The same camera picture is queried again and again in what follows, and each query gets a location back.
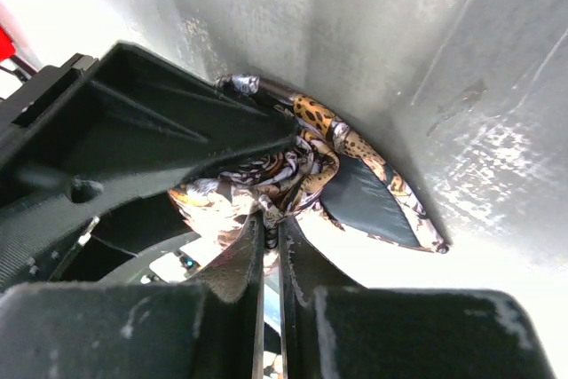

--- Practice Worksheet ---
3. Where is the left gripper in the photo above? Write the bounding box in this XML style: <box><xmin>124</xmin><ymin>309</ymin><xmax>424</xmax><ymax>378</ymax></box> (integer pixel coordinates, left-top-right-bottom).
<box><xmin>1</xmin><ymin>43</ymin><xmax>296</xmax><ymax>228</ymax></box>

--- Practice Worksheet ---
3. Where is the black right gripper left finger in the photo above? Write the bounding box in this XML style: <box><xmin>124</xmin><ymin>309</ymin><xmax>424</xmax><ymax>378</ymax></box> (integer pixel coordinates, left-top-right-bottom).
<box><xmin>190</xmin><ymin>213</ymin><xmax>264</xmax><ymax>304</ymax></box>

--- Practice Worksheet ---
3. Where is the red plastic bin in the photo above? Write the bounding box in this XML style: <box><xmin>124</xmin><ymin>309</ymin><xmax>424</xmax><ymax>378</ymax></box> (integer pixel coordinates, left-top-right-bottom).
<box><xmin>0</xmin><ymin>27</ymin><xmax>17</xmax><ymax>62</ymax></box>

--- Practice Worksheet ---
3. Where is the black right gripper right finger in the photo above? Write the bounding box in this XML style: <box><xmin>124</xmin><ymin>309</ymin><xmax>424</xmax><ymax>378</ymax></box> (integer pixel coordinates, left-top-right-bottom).
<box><xmin>279</xmin><ymin>218</ymin><xmax>362</xmax><ymax>307</ymax></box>

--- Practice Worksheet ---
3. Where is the brown floral patterned tie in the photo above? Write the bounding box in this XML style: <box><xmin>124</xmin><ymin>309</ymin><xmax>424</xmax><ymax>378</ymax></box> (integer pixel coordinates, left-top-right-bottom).
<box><xmin>168</xmin><ymin>74</ymin><xmax>448</xmax><ymax>254</ymax></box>

